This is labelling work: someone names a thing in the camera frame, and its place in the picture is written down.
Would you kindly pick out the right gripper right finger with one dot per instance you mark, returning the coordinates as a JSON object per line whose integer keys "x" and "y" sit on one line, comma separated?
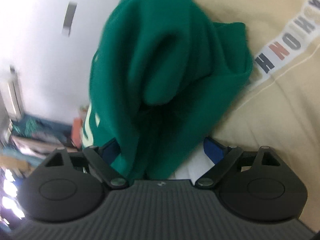
{"x": 214, "y": 150}

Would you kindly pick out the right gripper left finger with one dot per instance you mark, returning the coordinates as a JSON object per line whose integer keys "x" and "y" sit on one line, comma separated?
{"x": 109, "y": 151}

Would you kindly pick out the green hooded sweatshirt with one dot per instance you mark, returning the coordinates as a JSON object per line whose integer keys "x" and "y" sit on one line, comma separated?
{"x": 162, "y": 77}

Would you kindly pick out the patchwork bed quilt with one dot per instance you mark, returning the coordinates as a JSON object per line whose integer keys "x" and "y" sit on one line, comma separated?
{"x": 280, "y": 106}

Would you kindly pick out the teal patterned curtain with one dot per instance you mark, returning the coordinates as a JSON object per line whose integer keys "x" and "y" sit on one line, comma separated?
{"x": 32, "y": 139}

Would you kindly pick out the white air conditioner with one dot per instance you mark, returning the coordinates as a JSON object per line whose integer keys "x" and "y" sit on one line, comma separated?
{"x": 11, "y": 94}

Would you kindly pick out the grey wall switch panel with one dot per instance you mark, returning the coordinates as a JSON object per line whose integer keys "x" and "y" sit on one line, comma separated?
{"x": 68, "y": 20}

